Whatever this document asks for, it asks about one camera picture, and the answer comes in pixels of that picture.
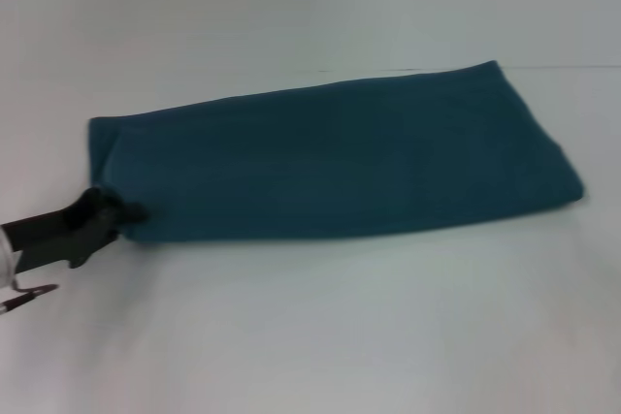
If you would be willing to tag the teal blue t-shirt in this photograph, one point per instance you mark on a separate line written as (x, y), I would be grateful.
(339, 157)

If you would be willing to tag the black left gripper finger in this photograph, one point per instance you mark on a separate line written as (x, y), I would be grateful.
(131, 212)

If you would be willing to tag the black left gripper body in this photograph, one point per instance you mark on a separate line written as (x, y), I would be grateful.
(63, 230)

